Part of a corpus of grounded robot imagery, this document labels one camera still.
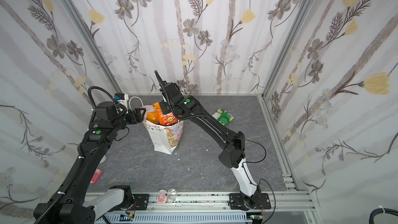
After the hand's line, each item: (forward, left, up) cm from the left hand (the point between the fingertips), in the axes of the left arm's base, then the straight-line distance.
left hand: (137, 105), depth 75 cm
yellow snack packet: (+1, -5, -12) cm, 13 cm away
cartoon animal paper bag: (-11, -13, -14) cm, 22 cm away
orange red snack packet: (-5, -14, -5) cm, 16 cm away
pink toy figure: (-37, -12, -26) cm, 46 cm away
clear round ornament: (-35, -16, -29) cm, 48 cm away
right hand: (+3, -12, +3) cm, 13 cm away
